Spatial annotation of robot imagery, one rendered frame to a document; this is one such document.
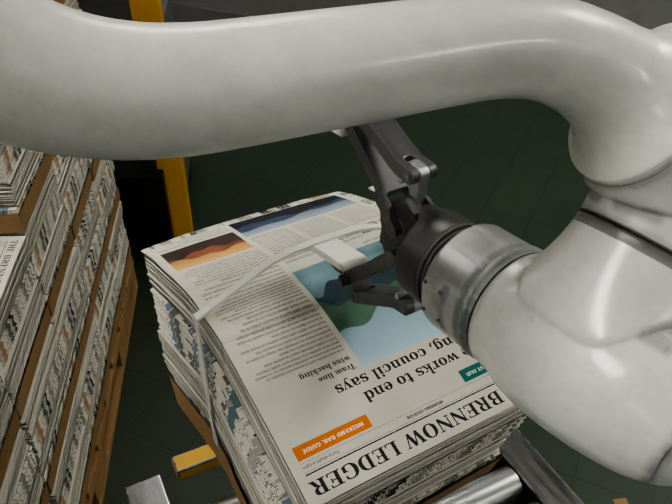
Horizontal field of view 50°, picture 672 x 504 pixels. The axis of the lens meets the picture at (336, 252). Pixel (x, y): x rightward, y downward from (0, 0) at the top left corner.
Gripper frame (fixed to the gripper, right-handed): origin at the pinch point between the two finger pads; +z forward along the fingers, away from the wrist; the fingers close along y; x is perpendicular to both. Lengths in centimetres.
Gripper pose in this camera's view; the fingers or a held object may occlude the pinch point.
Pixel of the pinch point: (322, 177)
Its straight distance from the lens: 69.7
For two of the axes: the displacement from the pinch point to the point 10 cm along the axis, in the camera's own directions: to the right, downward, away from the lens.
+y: 0.2, 8.5, 5.2
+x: 8.4, -2.9, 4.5
